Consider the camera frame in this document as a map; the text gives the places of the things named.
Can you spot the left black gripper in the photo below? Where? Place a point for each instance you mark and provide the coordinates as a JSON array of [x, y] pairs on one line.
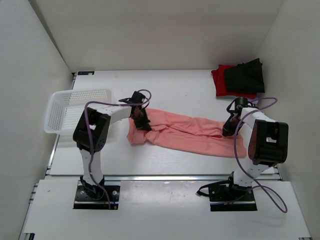
[[143, 125]]

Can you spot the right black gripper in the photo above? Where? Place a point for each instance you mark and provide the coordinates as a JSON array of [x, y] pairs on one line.
[[227, 131]]

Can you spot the pink t shirt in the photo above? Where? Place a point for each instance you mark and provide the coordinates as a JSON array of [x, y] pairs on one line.
[[183, 133]]

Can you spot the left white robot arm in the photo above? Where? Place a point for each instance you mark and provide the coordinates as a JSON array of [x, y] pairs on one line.
[[91, 132]]

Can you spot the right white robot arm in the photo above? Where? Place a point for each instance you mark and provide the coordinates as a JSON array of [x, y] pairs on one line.
[[268, 147]]

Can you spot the lavender folded t shirt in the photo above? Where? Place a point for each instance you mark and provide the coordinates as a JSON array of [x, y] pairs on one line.
[[257, 99]]

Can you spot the red folded t shirt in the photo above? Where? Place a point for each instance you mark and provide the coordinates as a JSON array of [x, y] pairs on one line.
[[220, 85]]

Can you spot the black folded t shirt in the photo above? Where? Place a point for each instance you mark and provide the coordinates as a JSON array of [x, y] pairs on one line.
[[246, 78]]

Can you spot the white plastic basket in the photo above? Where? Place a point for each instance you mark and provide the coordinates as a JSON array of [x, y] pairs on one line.
[[66, 107]]

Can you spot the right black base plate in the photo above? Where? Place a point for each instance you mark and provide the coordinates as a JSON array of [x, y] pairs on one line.
[[224, 199]]

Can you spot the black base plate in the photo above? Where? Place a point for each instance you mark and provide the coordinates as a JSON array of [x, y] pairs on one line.
[[224, 199], [83, 201]]

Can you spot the aluminium rail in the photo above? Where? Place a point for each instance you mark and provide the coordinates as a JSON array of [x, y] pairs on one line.
[[276, 176]]

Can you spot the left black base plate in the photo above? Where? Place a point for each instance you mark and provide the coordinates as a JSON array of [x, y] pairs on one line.
[[83, 201]]

